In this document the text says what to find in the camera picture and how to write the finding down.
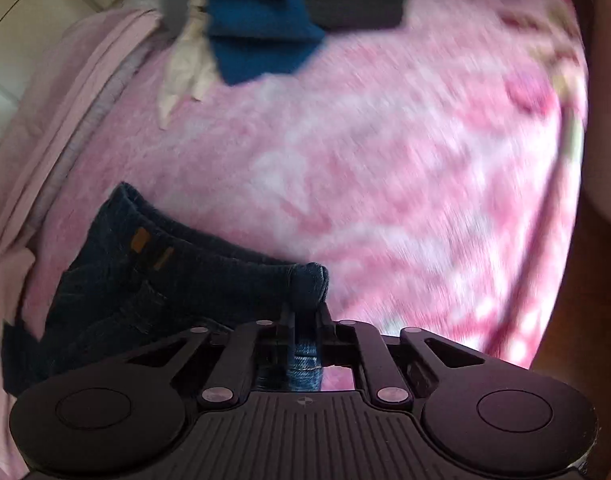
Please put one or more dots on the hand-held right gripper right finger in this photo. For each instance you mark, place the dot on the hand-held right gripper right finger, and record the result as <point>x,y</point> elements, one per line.
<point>325,332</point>

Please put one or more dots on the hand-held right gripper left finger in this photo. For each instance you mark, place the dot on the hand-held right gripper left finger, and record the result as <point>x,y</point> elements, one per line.
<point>287,332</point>

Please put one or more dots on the dark blue jeans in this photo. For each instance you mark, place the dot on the dark blue jeans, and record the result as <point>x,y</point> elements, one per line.
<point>150,285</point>

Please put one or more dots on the pink rose fleece blanket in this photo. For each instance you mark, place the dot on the pink rose fleece blanket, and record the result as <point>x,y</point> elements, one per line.
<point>365,160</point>

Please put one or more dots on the cream crumpled cloth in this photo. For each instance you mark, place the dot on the cream crumpled cloth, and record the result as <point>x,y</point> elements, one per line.
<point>188,70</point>

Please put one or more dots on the blue knit sweater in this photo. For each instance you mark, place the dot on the blue knit sweater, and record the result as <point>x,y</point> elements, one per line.
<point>258,25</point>

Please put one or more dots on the pink bed sheet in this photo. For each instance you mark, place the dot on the pink bed sheet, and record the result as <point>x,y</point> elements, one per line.
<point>55,125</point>

